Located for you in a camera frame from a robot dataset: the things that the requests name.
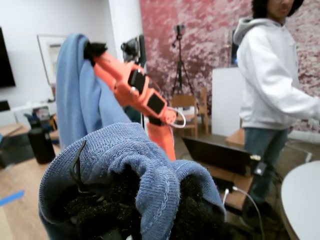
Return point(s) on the black zip tie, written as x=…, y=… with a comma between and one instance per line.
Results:
x=77, y=165

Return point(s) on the long blue tape strip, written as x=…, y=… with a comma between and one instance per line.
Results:
x=12, y=198

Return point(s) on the wooden chair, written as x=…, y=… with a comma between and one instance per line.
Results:
x=183, y=100
x=204, y=110

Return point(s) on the white round table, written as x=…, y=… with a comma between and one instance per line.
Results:
x=305, y=200

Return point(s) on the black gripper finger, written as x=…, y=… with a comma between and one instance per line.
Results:
x=197, y=215
x=107, y=210

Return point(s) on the blue printed T-shirt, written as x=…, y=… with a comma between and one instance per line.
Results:
x=75, y=100

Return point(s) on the black laptop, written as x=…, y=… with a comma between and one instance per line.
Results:
x=217, y=155

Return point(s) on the person in white hoodie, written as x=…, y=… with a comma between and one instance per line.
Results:
x=267, y=75

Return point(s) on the black tripod with camera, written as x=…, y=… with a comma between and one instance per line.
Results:
x=180, y=72

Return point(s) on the framed wall picture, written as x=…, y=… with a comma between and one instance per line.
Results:
x=46, y=62

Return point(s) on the black water bottle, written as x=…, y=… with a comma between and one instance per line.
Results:
x=41, y=145

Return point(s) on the black wall television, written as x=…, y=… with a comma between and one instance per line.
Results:
x=6, y=62

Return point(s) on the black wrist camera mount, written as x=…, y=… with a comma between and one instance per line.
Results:
x=132, y=47

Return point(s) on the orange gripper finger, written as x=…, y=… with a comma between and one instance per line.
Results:
x=110, y=58
x=106, y=73

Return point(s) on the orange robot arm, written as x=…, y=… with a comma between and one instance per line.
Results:
x=160, y=140

